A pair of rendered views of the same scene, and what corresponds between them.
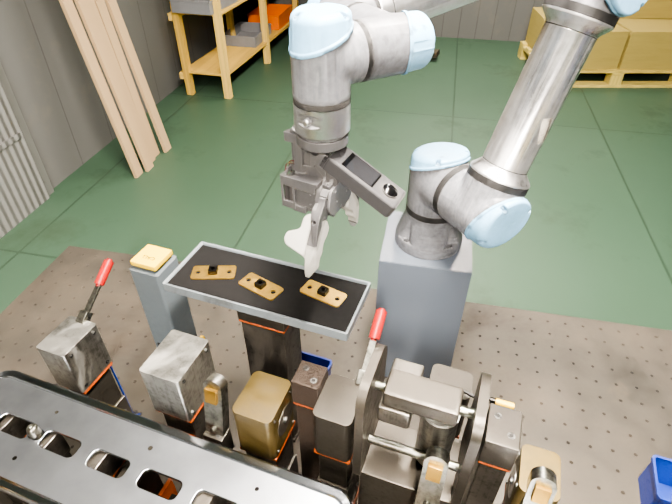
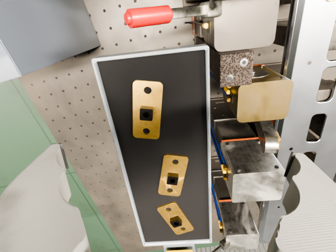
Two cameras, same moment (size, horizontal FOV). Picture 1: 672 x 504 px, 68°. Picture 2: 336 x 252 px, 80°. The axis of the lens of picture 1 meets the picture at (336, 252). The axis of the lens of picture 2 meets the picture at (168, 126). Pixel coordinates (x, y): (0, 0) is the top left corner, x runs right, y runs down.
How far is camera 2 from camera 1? 0.70 m
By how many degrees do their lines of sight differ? 43
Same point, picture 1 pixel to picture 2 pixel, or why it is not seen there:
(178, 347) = (249, 189)
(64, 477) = not seen: hidden behind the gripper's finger
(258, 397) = (266, 104)
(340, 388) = (231, 30)
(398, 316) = (56, 31)
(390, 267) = (18, 57)
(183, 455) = (292, 127)
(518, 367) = not seen: outside the picture
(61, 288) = not seen: hidden behind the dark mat
